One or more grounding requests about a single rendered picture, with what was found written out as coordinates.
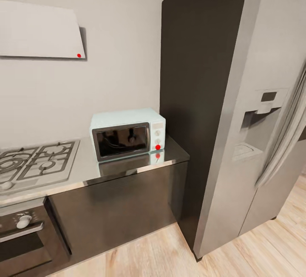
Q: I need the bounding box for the microwave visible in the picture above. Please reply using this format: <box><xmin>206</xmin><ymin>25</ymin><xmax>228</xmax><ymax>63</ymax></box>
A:
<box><xmin>90</xmin><ymin>108</ymin><xmax>166</xmax><ymax>162</ymax></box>

